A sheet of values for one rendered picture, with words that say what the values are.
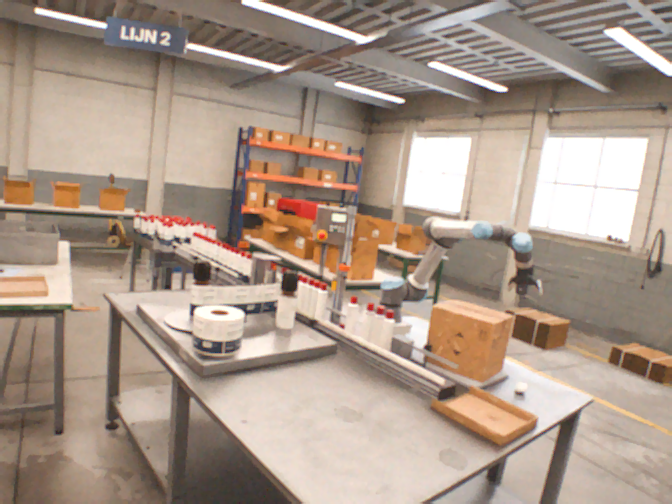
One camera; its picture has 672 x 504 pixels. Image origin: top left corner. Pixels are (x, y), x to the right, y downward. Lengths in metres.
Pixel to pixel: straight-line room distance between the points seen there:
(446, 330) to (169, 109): 8.24
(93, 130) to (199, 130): 2.00
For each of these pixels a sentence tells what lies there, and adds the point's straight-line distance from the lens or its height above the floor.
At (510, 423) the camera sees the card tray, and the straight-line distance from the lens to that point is 1.85.
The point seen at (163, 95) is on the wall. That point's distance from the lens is 9.71.
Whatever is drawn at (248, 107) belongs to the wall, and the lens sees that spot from 10.18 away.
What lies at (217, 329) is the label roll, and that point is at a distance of 1.84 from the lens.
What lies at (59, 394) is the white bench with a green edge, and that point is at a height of 0.26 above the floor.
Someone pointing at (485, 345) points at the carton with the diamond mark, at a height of 1.02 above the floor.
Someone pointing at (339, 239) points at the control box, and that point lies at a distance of 2.41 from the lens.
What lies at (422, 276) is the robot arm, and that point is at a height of 1.18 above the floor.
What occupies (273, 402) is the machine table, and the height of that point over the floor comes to 0.83.
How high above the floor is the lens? 1.60
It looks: 8 degrees down
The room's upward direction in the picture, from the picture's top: 8 degrees clockwise
